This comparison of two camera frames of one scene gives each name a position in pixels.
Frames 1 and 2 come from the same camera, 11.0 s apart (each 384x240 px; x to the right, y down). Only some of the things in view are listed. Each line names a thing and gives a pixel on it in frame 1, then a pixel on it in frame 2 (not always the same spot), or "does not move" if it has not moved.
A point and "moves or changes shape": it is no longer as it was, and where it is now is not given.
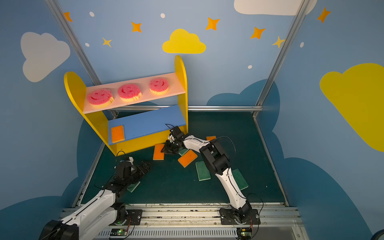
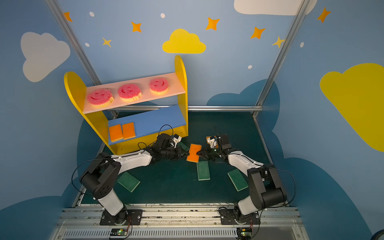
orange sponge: [117, 133] does not move
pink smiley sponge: [100, 98] does not move
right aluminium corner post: [299, 14] does not move
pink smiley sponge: [158, 86] does not move
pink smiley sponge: [129, 92] does not move
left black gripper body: [139, 170] → [179, 153]
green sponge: [202, 172] does not move
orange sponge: [187, 158] moves or changes shape
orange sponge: [157, 155] moves or changes shape
